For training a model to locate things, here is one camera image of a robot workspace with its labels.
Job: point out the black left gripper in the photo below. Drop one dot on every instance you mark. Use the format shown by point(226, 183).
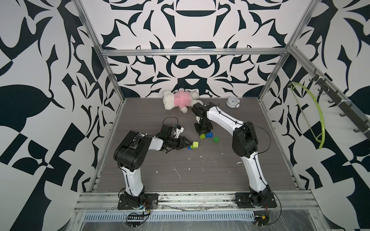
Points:
point(182, 145)

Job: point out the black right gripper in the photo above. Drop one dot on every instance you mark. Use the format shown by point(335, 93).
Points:
point(199, 130)

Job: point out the green lego brick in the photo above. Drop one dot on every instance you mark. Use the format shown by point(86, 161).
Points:
point(216, 139)

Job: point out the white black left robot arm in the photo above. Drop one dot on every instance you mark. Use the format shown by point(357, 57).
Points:
point(131, 153)

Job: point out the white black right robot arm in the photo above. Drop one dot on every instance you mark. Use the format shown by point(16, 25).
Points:
point(244, 142)

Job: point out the white plush teddy pink shirt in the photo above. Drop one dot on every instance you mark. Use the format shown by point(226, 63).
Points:
point(181, 99)

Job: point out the white alarm clock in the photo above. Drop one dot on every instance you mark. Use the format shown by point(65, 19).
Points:
point(233, 102)

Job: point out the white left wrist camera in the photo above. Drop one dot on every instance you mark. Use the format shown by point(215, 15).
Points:
point(178, 130)

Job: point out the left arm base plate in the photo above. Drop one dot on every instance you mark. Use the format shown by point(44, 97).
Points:
point(144, 200)

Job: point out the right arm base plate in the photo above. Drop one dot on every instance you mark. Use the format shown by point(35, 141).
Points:
point(255, 200)

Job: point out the black wall hook rack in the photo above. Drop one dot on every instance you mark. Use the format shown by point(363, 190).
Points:
point(339, 99)

